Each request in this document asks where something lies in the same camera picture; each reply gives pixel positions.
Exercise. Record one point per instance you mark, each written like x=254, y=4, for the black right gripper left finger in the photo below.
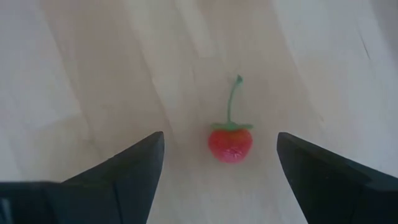
x=124, y=186

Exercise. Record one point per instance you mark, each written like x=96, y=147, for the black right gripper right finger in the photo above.
x=329, y=193

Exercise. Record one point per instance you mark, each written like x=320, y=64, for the red strawberry with long stem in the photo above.
x=230, y=144

